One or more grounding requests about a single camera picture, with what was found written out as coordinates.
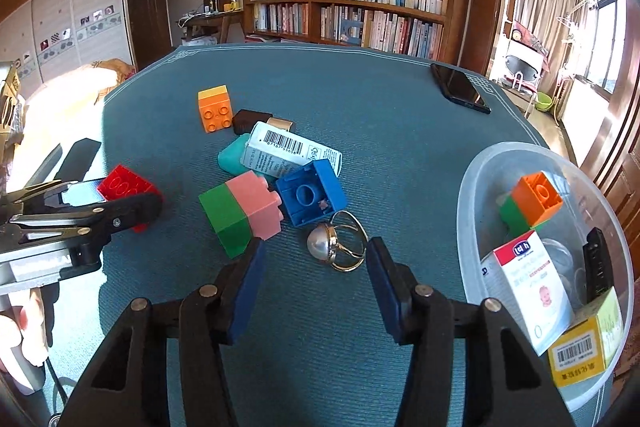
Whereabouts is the brown gold lipstick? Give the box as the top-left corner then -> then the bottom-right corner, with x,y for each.
232,109 -> 295,135

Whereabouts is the white cart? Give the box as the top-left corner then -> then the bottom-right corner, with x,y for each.
500,22 -> 547,118

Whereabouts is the blue toy block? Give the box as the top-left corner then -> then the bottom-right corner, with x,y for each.
274,159 -> 348,228

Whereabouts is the green basin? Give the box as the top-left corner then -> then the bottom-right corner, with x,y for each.
535,92 -> 554,113

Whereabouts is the red toy brick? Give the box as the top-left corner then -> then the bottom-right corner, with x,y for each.
96,165 -> 162,233

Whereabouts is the clear plastic bowl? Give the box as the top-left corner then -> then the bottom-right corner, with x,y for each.
457,142 -> 634,426

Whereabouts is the white red cream box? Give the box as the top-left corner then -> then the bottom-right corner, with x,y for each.
480,230 -> 573,355

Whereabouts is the left hand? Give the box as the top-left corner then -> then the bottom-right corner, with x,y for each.
1,288 -> 49,366

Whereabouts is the yellow green small box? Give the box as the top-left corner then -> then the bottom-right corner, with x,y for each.
547,286 -> 624,388

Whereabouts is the orange and green toy block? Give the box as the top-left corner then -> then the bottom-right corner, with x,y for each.
499,171 -> 563,236

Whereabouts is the orange yellow toy block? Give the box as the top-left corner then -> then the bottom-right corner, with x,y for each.
198,84 -> 233,133

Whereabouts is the white barcode box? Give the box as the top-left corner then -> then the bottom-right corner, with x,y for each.
240,122 -> 343,178

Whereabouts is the teal case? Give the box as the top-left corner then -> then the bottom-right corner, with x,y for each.
217,133 -> 250,176

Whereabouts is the blue table mat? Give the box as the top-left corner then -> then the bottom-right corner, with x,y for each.
41,42 -> 614,427

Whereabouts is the wooden bookshelf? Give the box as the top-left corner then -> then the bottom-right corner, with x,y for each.
242,0 -> 470,64

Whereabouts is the pink green toy block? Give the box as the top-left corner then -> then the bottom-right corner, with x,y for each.
198,171 -> 284,259

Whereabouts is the black hair clip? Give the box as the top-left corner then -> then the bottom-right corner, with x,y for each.
582,228 -> 614,303

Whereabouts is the gold pearl ring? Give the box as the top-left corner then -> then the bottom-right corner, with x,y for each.
305,209 -> 370,275

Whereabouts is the black smartphone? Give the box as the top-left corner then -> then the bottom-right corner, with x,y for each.
431,64 -> 491,114

